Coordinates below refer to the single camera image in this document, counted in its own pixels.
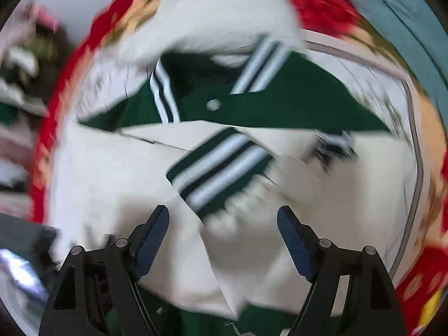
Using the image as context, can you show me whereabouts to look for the stack of folded clothes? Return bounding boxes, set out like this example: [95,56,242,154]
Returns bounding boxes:
[0,3,76,127]

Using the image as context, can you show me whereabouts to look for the green and white jacket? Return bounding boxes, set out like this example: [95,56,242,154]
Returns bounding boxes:
[49,0,394,336]

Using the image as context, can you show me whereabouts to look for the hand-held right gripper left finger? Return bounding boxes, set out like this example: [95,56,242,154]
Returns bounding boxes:
[38,204,171,336]

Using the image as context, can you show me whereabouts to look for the teal cloth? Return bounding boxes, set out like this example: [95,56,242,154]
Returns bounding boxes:
[336,0,448,113]

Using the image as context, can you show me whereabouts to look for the pink fabric cover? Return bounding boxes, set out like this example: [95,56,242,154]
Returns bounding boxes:
[0,112,48,218]

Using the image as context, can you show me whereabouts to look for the red floral blanket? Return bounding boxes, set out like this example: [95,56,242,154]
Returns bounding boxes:
[30,0,448,336]

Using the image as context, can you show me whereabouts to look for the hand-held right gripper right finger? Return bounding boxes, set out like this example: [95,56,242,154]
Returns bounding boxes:
[276,205,409,336]

